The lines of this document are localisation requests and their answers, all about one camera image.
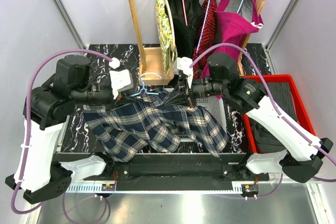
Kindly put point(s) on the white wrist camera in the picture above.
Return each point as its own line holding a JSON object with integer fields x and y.
{"x": 121, "y": 80}
{"x": 183, "y": 64}

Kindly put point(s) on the red plastic crate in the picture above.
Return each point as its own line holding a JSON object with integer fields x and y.
{"x": 286, "y": 95}

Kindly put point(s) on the red polka dot skirt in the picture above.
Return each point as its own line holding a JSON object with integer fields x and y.
{"x": 210, "y": 28}

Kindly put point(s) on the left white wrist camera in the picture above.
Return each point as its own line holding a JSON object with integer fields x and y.
{"x": 121, "y": 80}

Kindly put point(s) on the wooden clothes rack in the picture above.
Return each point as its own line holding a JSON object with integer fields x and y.
{"x": 151, "y": 58}

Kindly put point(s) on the black skirt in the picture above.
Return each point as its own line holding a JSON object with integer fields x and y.
{"x": 185, "y": 35}

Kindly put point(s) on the lemon print skirt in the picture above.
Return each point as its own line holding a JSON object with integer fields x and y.
{"x": 165, "y": 35}

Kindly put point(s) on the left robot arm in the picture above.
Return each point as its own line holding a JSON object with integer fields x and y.
{"x": 46, "y": 110}

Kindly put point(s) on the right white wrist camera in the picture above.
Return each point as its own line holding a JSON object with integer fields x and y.
{"x": 183, "y": 64}

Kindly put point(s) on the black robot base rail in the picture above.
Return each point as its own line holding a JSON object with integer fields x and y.
{"x": 177, "y": 174}

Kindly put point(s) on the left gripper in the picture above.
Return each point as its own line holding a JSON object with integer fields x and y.
{"x": 119, "y": 99}

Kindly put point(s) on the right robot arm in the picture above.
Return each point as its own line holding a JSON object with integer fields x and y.
{"x": 303, "y": 154}

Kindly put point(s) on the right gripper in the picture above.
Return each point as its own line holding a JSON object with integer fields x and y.
{"x": 182, "y": 82}

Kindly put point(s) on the navy plaid skirt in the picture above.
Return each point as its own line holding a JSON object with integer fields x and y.
{"x": 147, "y": 121}

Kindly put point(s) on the white perforated plastic basket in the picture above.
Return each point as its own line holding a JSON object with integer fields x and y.
{"x": 215, "y": 107}

